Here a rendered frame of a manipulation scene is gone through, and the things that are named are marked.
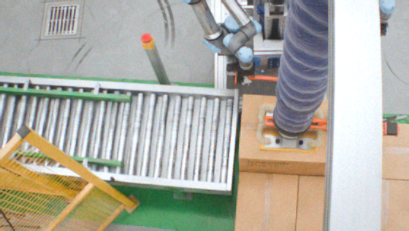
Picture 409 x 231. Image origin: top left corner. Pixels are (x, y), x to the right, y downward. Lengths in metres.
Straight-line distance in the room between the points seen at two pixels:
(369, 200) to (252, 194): 2.54
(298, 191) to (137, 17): 2.11
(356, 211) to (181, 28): 3.67
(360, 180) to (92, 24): 3.92
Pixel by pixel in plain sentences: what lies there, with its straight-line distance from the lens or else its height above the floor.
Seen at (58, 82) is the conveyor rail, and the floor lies 0.59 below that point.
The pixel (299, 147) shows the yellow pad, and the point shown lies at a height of 0.97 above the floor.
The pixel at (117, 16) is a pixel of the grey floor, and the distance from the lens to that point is 4.72.
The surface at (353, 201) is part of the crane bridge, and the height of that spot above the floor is 3.05.
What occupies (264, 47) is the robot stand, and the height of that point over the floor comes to 0.95.
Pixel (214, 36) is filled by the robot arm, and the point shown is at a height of 1.29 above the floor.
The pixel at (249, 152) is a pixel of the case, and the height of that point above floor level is 0.94.
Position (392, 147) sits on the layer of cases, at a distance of 3.74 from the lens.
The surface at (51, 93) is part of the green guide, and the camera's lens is 3.87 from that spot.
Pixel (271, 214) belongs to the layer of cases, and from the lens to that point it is 3.52.
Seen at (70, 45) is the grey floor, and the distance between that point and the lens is 4.72.
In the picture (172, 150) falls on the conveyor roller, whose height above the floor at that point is 0.55.
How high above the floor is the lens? 4.04
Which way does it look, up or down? 71 degrees down
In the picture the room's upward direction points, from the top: 9 degrees counter-clockwise
